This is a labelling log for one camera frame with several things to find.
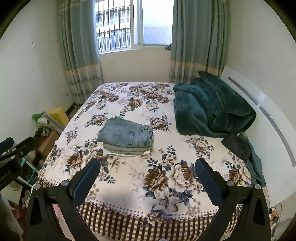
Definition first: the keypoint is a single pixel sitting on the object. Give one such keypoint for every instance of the blue jeans pants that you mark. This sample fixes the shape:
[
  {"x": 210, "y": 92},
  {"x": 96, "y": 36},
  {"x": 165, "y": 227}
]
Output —
[{"x": 126, "y": 134}]

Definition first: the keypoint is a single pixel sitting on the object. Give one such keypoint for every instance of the white roll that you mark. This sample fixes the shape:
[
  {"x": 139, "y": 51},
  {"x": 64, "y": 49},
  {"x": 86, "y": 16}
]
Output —
[{"x": 54, "y": 125}]

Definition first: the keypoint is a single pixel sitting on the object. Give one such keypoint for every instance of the white wall outlet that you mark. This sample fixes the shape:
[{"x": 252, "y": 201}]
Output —
[{"x": 65, "y": 94}]

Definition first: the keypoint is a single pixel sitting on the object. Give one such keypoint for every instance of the green plastic bag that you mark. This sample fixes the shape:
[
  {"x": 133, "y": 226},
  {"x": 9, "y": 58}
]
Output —
[{"x": 39, "y": 117}]

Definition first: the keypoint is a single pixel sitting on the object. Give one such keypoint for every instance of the yellow box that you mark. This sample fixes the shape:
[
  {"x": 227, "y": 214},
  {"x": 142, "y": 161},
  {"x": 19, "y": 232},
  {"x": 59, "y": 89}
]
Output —
[{"x": 59, "y": 115}]

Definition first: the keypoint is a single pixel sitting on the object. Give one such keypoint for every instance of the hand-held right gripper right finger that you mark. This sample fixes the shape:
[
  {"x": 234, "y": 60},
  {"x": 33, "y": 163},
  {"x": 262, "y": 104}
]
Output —
[{"x": 209, "y": 180}]

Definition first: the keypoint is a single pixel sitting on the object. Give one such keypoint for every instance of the brown cardboard box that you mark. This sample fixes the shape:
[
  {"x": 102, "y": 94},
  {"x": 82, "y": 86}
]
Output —
[{"x": 47, "y": 143}]

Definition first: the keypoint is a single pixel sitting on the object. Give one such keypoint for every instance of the folded grey and white clothes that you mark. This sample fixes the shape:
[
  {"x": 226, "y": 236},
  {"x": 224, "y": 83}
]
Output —
[{"x": 126, "y": 151}]

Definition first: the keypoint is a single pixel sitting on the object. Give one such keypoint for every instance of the teal cloth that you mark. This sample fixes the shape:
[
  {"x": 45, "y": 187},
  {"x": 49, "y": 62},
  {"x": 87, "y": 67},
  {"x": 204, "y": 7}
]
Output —
[{"x": 256, "y": 166}]

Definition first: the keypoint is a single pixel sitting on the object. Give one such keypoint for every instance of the bed with floral sheet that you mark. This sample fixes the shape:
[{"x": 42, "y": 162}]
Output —
[{"x": 138, "y": 185}]

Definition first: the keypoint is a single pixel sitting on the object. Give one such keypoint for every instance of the grey-green curtain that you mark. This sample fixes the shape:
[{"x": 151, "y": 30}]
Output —
[
  {"x": 198, "y": 34},
  {"x": 78, "y": 46}
]

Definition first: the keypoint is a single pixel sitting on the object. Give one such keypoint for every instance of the white headboard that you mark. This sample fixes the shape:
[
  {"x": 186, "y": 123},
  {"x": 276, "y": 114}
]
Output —
[{"x": 272, "y": 139}]

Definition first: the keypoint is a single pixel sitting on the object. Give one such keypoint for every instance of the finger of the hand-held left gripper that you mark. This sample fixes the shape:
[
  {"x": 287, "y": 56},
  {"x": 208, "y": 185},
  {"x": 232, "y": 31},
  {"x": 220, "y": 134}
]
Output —
[
  {"x": 5, "y": 144},
  {"x": 24, "y": 147}
]

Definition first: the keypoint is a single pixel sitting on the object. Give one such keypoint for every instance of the green plastic stool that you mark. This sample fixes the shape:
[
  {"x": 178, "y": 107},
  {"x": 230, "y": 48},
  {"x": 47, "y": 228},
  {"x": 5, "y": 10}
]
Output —
[{"x": 29, "y": 173}]

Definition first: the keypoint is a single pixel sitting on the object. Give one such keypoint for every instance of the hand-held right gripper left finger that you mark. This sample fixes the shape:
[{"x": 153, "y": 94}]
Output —
[{"x": 86, "y": 179}]

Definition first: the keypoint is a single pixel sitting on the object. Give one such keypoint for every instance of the teal fleece blanket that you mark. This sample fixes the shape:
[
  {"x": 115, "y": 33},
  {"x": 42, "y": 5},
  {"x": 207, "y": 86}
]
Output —
[{"x": 212, "y": 109}]

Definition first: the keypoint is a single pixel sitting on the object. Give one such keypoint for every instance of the window with metal bars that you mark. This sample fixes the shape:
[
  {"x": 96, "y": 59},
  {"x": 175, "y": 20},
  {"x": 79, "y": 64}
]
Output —
[{"x": 136, "y": 23}]

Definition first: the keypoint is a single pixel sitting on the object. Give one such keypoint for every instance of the dark grey cloth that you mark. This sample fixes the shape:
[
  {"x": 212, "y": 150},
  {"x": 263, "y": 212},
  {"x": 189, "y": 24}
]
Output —
[{"x": 238, "y": 146}]

